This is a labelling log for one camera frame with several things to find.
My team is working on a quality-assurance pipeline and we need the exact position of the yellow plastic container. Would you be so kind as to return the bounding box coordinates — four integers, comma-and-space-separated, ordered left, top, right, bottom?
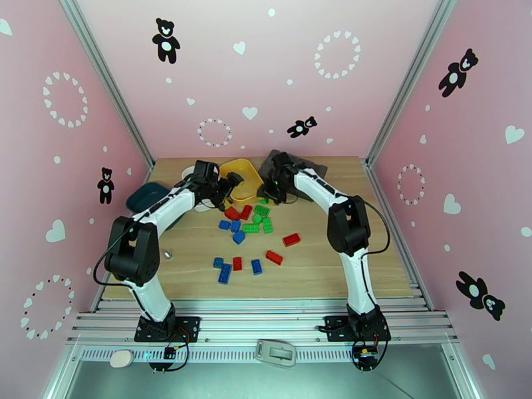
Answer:
219, 158, 265, 206

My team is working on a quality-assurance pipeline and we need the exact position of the white bowl container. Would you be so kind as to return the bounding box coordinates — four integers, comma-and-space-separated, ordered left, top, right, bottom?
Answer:
182, 160, 218, 213

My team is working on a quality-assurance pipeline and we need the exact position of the dark grey container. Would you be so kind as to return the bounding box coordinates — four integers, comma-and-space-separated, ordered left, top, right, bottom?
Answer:
258, 149, 329, 202

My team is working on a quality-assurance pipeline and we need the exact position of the dark teal plastic container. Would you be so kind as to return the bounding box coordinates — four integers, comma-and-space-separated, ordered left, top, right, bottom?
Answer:
126, 182, 188, 229

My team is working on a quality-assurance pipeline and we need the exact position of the grey plastic device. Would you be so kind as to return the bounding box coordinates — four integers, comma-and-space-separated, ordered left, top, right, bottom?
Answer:
254, 338, 297, 368

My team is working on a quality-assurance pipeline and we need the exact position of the white tape roll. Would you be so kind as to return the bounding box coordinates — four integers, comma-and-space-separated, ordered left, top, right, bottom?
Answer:
109, 349, 135, 369

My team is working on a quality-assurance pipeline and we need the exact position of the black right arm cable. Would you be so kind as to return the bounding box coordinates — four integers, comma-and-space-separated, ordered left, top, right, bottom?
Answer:
360, 199, 392, 256

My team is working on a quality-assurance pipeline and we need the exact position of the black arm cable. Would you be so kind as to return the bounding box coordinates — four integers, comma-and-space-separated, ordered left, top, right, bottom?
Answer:
360, 199, 392, 256
92, 221, 140, 287

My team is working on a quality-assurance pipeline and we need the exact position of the aluminium front rail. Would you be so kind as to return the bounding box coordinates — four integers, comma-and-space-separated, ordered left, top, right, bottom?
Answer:
65, 299, 461, 346

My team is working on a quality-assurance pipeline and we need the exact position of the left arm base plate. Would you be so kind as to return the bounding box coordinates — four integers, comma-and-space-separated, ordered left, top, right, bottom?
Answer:
134, 315, 201, 343

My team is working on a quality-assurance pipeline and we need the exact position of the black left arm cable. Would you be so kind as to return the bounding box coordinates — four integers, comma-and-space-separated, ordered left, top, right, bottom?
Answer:
92, 221, 140, 287

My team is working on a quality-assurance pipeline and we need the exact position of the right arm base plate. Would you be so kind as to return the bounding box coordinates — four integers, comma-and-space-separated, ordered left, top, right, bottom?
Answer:
323, 315, 392, 343

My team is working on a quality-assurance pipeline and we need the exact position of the aluminium frame post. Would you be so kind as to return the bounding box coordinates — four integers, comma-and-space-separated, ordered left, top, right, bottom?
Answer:
56, 0, 156, 172
364, 0, 461, 167

